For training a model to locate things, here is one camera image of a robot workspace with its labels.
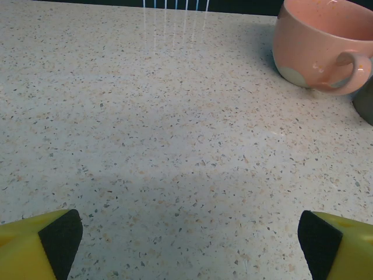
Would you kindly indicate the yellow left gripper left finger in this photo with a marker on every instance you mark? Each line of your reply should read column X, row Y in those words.
column 26, row 251

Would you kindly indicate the pink ceramic mug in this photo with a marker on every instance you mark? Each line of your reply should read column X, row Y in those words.
column 309, row 49

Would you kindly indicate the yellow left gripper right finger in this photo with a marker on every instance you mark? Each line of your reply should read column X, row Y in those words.
column 344, row 251

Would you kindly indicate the grey ceramic mug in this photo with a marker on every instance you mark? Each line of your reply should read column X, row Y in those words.
column 365, row 108

